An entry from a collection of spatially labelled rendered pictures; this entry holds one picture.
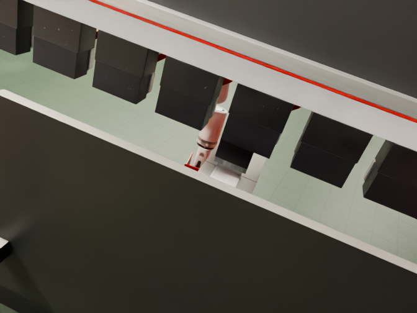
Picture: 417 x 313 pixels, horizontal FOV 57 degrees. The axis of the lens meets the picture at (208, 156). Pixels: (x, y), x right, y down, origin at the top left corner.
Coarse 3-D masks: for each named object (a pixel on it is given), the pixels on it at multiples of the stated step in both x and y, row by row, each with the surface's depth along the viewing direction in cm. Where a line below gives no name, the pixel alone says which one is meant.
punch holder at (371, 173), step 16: (384, 144) 98; (384, 160) 93; (400, 160) 92; (416, 160) 90; (368, 176) 102; (384, 176) 94; (400, 176) 93; (416, 176) 92; (368, 192) 97; (384, 192) 96; (400, 192) 95; (416, 192) 94; (400, 208) 97; (416, 208) 95
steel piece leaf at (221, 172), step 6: (216, 168) 122; (222, 168) 123; (228, 168) 123; (216, 174) 119; (222, 174) 120; (228, 174) 121; (234, 174) 122; (240, 174) 122; (222, 180) 117; (228, 180) 118; (234, 180) 119; (234, 186) 116
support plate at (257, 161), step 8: (208, 160) 125; (256, 160) 134; (264, 160) 135; (200, 168) 120; (208, 168) 121; (248, 168) 128; (256, 168) 129; (248, 176) 123; (256, 176) 125; (240, 184) 118; (248, 184) 119; (248, 192) 116
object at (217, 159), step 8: (224, 144) 108; (232, 144) 107; (216, 152) 110; (224, 152) 109; (232, 152) 108; (240, 152) 107; (248, 152) 106; (216, 160) 112; (224, 160) 111; (232, 160) 109; (240, 160) 108; (248, 160) 108; (232, 168) 111; (240, 168) 110
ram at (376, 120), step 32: (32, 0) 104; (64, 0) 101; (128, 32) 99; (160, 32) 96; (192, 64) 97; (224, 64) 95; (256, 64) 92; (288, 96) 93; (320, 96) 91; (352, 96) 89; (384, 128) 90; (416, 128) 87
